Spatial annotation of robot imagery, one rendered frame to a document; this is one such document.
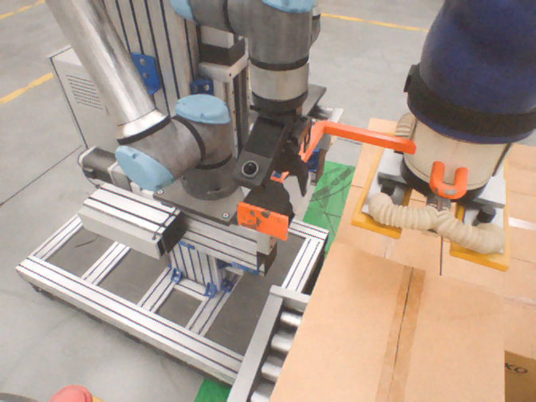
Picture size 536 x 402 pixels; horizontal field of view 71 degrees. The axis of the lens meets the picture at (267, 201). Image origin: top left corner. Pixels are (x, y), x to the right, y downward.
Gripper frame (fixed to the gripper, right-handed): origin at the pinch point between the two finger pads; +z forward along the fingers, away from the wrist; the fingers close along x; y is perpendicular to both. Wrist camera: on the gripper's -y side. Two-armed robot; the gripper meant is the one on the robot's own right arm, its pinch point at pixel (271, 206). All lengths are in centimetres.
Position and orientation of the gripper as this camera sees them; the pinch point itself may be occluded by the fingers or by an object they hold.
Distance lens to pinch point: 62.7
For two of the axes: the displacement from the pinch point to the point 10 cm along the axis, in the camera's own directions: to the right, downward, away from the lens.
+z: 0.0, 7.1, 7.0
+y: 4.1, -6.4, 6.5
